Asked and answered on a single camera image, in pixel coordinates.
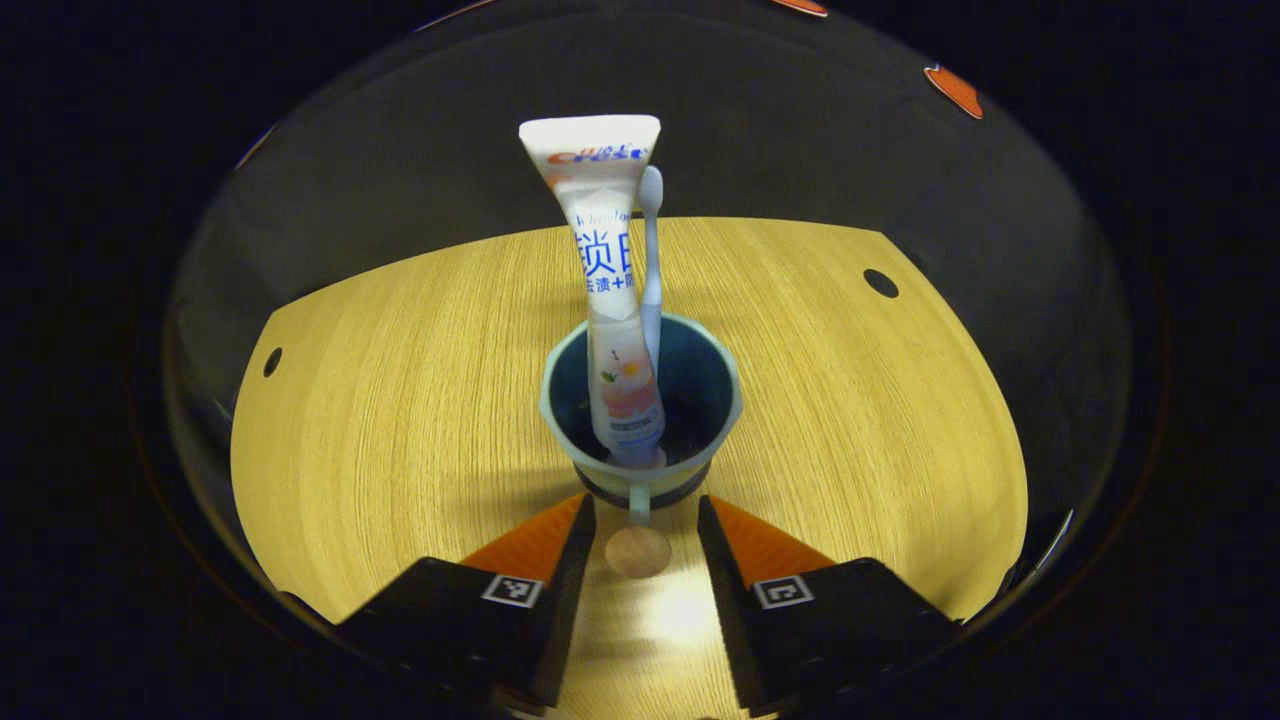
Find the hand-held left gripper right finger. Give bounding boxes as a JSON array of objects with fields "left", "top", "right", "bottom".
[{"left": 697, "top": 494, "right": 961, "bottom": 713}]

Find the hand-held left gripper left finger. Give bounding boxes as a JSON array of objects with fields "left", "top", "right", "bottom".
[{"left": 335, "top": 492, "right": 598, "bottom": 709}]

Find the light blue cup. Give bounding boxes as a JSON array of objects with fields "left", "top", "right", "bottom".
[{"left": 540, "top": 312, "right": 744, "bottom": 579}]

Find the white toothpaste tube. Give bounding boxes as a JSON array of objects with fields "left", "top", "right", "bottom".
[{"left": 519, "top": 114, "right": 668, "bottom": 469}]

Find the white toothbrush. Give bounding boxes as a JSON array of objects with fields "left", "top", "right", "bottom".
[{"left": 637, "top": 165, "right": 667, "bottom": 373}]

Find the wooden desktop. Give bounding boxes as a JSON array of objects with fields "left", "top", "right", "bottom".
[{"left": 230, "top": 217, "right": 1029, "bottom": 720}]

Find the black backdrop cloth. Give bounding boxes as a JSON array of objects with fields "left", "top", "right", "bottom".
[{"left": 165, "top": 0, "right": 1136, "bottom": 561}]

